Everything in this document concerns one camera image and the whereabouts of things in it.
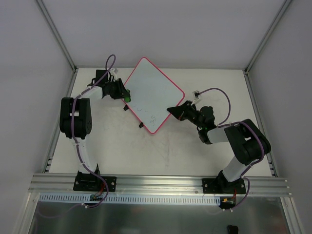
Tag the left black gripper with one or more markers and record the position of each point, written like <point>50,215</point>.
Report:
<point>120,90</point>

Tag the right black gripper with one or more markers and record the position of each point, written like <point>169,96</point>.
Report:
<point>186,110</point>

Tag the green bone-shaped eraser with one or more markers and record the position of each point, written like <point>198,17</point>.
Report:
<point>127,97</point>

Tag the pink framed whiteboard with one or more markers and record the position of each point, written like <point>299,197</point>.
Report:
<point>152,92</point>

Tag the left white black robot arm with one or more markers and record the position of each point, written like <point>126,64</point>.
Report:
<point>76,118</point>

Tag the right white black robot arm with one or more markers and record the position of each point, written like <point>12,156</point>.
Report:
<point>246,141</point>

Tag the black object bottom edge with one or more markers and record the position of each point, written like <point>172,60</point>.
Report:
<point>232,229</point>

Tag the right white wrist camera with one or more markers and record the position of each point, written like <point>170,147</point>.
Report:
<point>197,97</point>

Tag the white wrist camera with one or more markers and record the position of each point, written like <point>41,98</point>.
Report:
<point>114,73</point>
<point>197,97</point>

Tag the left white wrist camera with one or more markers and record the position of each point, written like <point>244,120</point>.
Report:
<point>114,73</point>

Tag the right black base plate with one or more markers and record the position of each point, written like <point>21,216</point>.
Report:
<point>213,186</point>

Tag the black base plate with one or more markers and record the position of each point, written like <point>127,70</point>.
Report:
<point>91,183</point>
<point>213,186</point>

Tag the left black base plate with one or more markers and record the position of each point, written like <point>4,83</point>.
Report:
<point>91,183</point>

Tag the white slotted cable duct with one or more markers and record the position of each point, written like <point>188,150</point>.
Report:
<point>132,199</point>

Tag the left aluminium frame post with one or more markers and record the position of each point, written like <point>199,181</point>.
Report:
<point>52,27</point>

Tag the aluminium frame post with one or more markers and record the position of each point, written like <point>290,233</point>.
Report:
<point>273,25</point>
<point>52,27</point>

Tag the aluminium mounting rail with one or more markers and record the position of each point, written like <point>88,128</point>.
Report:
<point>158,185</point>

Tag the right aluminium frame post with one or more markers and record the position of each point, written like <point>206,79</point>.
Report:
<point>273,25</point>

